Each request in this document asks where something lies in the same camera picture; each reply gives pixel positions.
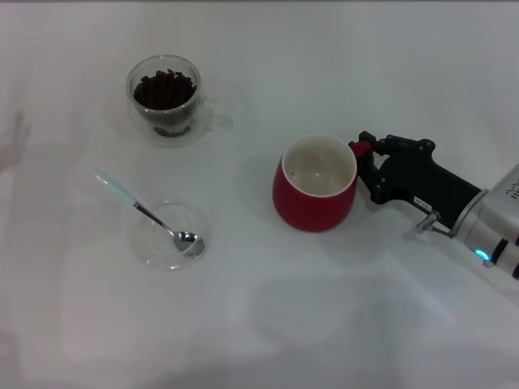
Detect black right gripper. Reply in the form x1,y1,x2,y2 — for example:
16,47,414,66
358,130,484,233

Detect red ceramic mug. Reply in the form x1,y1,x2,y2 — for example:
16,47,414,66
272,133,372,233

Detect dark coffee beans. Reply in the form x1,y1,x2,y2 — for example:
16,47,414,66
132,68,199,139

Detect small clear glass dish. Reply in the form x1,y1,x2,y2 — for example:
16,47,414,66
131,200,208,272

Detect metal cable fitting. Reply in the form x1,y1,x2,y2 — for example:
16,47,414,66
415,210,454,240

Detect double-wall glass cup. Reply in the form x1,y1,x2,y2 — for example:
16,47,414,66
126,54,234,147

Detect blue-handled metal spoon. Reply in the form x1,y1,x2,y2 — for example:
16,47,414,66
92,169,207,259

